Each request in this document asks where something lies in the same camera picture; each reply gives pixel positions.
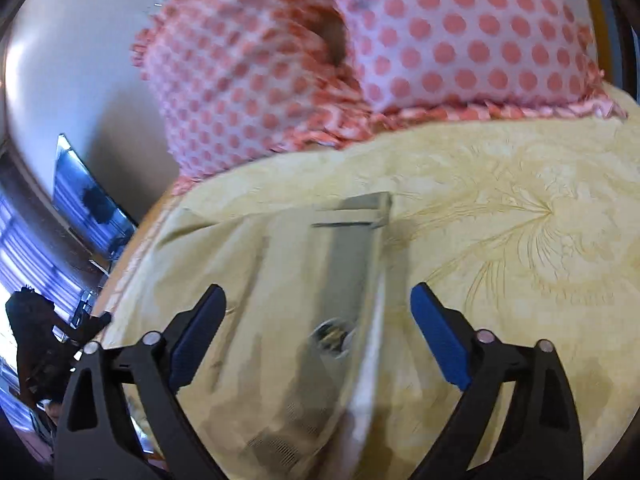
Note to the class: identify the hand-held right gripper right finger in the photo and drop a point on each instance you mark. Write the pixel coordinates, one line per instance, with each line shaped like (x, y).
(440, 342)

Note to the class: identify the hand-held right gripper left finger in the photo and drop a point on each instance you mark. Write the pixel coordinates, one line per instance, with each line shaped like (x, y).
(194, 347)

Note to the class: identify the khaki pants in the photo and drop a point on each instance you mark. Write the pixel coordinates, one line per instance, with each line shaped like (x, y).
(280, 280)

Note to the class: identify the dark bulky object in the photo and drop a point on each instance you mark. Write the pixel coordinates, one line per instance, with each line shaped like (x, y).
(35, 345)

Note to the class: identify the yellow patterned bedsheet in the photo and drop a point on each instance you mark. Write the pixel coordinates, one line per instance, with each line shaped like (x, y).
(500, 185)

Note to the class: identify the window with blinds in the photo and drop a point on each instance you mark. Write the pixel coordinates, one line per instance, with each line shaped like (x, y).
(30, 265)

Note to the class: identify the pink polka dot pillow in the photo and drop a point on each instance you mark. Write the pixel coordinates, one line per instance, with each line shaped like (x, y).
(465, 35)
(225, 85)

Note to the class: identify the wooden bed headboard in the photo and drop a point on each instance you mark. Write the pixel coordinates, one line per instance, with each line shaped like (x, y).
(600, 20)

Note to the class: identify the wall-mounted television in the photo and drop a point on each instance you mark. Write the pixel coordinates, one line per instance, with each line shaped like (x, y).
(85, 195)

